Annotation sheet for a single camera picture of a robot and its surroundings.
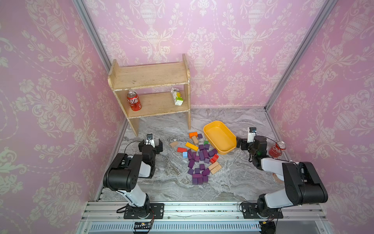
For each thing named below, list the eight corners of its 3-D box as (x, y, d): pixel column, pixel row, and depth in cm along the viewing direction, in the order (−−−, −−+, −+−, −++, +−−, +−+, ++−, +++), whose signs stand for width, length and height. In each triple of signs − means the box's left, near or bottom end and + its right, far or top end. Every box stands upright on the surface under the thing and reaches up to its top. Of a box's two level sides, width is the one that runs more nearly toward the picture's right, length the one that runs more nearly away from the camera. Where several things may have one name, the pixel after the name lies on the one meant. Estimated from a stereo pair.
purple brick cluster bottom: (193, 187, 83) (193, 186, 81) (187, 170, 90) (187, 169, 88) (212, 180, 86) (213, 178, 84) (205, 164, 92) (205, 162, 90)
